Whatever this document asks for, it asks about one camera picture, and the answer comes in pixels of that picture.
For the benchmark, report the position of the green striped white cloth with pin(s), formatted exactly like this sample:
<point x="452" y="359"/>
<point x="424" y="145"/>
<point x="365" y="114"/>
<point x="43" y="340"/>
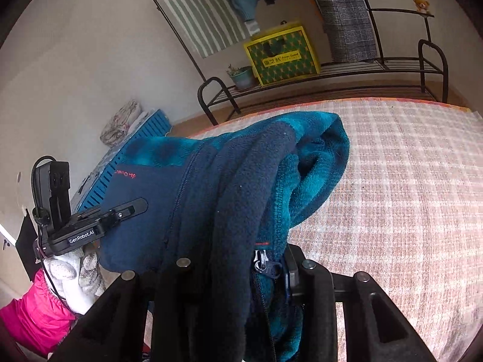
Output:
<point x="196" y="11"/>

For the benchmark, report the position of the yellow green patterned box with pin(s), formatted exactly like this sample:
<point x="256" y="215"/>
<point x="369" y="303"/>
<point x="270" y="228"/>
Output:
<point x="286" y="58"/>

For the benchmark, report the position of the blue slatted folding bed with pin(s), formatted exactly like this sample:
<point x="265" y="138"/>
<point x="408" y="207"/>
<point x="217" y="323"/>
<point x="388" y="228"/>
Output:
<point x="151" y="126"/>

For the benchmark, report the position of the floral folded quilt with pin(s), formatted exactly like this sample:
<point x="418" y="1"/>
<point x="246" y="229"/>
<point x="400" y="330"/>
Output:
<point x="120" y="124"/>

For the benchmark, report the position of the black metal clothes rack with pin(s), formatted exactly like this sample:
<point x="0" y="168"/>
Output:
<point x="358" y="68"/>

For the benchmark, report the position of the person's left forearm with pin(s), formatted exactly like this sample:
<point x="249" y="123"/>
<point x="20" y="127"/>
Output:
<point x="34" y="316"/>

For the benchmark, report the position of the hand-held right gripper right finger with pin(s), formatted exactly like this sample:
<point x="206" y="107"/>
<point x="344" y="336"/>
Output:
<point x="294" y="279"/>

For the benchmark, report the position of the blue plaid fleece jacket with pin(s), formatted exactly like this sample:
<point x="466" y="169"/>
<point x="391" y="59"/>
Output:
<point x="226" y="181"/>

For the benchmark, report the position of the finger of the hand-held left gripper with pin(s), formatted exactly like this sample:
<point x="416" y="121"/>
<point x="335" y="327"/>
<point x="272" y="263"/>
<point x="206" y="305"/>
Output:
<point x="124" y="211"/>

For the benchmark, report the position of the small brown teddy bear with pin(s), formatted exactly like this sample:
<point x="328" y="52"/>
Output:
<point x="420" y="4"/>

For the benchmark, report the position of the person's left hand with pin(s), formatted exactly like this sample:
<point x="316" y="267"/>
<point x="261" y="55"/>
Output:
<point x="71" y="275"/>

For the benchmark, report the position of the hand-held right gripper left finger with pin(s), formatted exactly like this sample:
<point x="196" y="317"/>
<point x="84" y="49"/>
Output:
<point x="181" y="282"/>

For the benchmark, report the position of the pink checked blanket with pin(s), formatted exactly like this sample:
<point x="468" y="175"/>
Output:
<point x="396" y="196"/>

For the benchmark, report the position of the potted plant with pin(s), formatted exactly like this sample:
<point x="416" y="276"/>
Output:
<point x="243" y="79"/>

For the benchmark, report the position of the grey plaid coat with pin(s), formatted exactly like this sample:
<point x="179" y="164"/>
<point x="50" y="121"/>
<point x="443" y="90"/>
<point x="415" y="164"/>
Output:
<point x="343" y="19"/>

